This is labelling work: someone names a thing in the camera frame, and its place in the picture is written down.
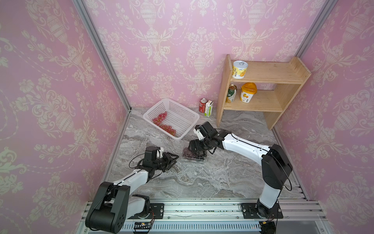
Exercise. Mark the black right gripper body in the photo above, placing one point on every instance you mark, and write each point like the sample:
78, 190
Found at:
203, 145

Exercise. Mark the green drink can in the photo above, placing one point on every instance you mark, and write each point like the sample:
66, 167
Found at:
232, 90

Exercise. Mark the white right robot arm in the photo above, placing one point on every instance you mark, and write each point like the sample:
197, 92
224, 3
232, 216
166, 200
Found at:
275, 164

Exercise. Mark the dark red grape bunch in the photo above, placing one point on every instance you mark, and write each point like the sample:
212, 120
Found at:
187, 153

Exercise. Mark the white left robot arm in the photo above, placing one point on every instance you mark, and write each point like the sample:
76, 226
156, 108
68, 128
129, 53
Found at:
115, 202

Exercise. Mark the light red grape bunch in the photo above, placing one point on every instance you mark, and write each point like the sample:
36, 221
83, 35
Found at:
159, 121

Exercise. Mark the white perforated plastic basket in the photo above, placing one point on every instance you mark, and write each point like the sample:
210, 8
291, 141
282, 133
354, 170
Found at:
180, 118

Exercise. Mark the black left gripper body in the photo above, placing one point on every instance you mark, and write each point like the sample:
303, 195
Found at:
160, 163

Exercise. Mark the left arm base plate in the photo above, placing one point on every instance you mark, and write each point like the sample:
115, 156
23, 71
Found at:
152, 210

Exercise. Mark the yellow lidded cup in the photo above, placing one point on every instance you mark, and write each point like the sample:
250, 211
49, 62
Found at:
248, 90

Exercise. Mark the wooden shelf unit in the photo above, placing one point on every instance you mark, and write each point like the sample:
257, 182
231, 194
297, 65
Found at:
289, 78

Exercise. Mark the red soda can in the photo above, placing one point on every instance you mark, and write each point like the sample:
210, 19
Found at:
202, 105

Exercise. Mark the aluminium rail frame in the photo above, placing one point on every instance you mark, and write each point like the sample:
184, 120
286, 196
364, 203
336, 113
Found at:
223, 216

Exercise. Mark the green white carton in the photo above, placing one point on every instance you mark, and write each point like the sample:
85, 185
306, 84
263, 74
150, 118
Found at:
208, 108

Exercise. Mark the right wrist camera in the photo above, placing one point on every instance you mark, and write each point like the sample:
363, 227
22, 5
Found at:
205, 130

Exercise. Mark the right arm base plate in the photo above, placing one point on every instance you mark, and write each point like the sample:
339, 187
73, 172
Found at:
248, 210

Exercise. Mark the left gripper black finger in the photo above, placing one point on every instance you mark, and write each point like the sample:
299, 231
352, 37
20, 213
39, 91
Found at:
169, 156
170, 164

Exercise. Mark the yellow can white lid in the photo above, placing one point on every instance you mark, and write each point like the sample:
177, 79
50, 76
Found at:
239, 69

